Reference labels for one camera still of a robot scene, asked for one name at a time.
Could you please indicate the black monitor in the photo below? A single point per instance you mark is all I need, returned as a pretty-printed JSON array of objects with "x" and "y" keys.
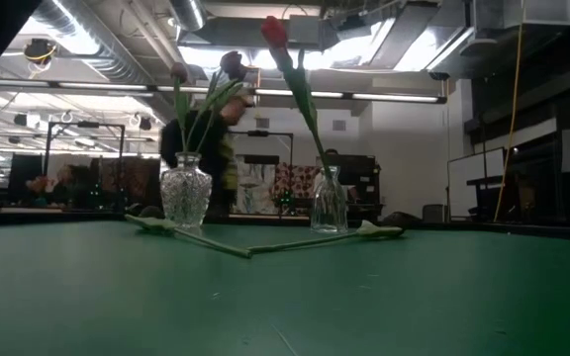
[{"x": 25, "y": 175}]

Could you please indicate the wide cut-glass vase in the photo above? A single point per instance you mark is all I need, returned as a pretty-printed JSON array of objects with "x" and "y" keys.
[{"x": 186, "y": 193}]

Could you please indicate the white board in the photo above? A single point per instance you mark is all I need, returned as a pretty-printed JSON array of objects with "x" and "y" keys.
[{"x": 475, "y": 183}]

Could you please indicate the green table mat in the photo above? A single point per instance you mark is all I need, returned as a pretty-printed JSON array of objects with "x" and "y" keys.
[{"x": 285, "y": 306}]

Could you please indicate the narrow glass bottle vase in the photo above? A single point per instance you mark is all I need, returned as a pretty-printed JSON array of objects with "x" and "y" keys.
[{"x": 329, "y": 207}]

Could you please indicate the person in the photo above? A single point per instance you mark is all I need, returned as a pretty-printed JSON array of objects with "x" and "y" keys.
[
  {"x": 206, "y": 148},
  {"x": 69, "y": 183}
]

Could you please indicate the black cabinet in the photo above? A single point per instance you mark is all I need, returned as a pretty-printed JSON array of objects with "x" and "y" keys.
[{"x": 364, "y": 183}]

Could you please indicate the patterned fabric panel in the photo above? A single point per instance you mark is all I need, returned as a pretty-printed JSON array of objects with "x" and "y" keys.
[{"x": 134, "y": 180}]

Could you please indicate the corrugated silver air duct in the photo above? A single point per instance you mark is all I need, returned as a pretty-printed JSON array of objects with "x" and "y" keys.
[{"x": 102, "y": 47}]

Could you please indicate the silver round air duct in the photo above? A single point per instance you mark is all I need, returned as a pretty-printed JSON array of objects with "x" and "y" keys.
[{"x": 188, "y": 15}]

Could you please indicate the long ceiling light strip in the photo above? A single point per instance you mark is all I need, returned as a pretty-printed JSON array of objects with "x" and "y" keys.
[{"x": 389, "y": 97}]

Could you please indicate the dark maroon artificial tulip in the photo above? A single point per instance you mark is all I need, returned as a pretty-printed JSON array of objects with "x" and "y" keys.
[
  {"x": 229, "y": 59},
  {"x": 178, "y": 72},
  {"x": 240, "y": 75}
]

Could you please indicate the black aluminium rig frame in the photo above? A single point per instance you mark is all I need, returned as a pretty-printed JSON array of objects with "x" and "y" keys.
[{"x": 67, "y": 216}]

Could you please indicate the black station frame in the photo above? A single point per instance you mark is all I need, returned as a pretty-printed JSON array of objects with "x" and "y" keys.
[
  {"x": 275, "y": 133},
  {"x": 87, "y": 124}
]

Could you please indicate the grey bin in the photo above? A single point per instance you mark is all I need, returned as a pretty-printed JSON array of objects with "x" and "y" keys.
[{"x": 433, "y": 212}]

